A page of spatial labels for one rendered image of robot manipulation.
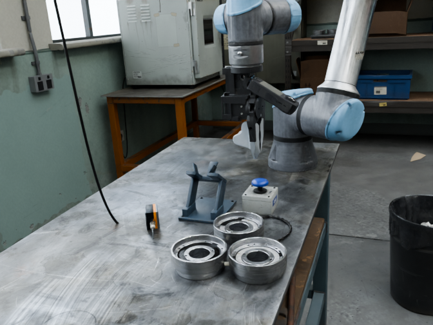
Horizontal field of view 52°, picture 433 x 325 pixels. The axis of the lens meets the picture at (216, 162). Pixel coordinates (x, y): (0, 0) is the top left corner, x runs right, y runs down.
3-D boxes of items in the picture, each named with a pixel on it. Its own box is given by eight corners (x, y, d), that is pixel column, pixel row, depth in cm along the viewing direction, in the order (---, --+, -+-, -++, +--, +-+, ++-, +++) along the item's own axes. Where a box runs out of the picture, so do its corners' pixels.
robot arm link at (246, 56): (267, 43, 97) (256, 46, 90) (267, 64, 98) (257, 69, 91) (234, 44, 100) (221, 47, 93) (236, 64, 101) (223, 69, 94)
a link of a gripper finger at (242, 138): (236, 157, 104) (234, 118, 101) (260, 158, 102) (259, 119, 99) (231, 161, 102) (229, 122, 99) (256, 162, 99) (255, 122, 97)
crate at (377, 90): (410, 93, 422) (412, 69, 415) (410, 100, 389) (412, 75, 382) (354, 92, 442) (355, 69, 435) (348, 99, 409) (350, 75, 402)
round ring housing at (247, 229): (262, 253, 87) (261, 234, 85) (210, 251, 88) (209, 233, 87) (265, 228, 96) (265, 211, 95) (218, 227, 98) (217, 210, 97)
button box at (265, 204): (271, 216, 102) (271, 196, 101) (242, 213, 105) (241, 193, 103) (279, 202, 109) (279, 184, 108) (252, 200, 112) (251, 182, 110)
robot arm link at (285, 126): (290, 126, 141) (289, 84, 137) (325, 132, 132) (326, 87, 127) (264, 134, 134) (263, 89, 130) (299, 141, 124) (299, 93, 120)
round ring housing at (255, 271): (280, 253, 86) (280, 234, 85) (292, 284, 76) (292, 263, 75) (227, 258, 86) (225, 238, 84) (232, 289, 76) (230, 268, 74)
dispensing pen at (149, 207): (145, 230, 90) (144, 198, 105) (147, 248, 91) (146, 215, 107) (156, 228, 90) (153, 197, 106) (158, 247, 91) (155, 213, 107)
